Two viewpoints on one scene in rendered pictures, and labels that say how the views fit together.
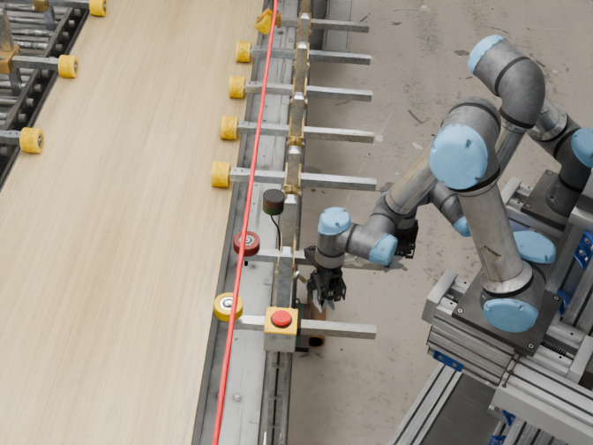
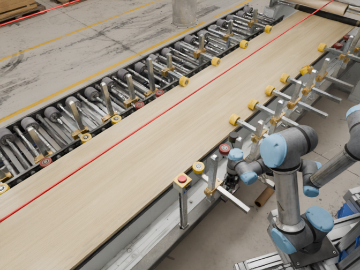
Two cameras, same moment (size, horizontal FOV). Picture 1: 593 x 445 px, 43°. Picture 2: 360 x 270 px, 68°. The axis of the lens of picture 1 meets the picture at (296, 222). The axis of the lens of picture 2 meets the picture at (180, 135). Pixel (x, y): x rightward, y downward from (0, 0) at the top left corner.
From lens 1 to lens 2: 77 cm
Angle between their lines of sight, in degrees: 33
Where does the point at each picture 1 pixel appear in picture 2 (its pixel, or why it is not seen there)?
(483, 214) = (279, 185)
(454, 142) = (270, 141)
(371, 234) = (245, 167)
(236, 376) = (196, 195)
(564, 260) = (351, 238)
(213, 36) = (279, 68)
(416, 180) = not seen: hidden behind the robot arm
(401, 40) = not seen: outside the picture
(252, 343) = not seen: hidden behind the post
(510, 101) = (351, 141)
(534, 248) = (318, 219)
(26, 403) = (115, 160)
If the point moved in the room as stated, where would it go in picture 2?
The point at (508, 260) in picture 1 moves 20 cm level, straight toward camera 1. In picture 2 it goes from (287, 215) to (244, 234)
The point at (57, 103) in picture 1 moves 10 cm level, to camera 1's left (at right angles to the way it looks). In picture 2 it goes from (203, 73) to (196, 68)
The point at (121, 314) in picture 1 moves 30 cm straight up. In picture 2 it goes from (163, 149) to (159, 119)
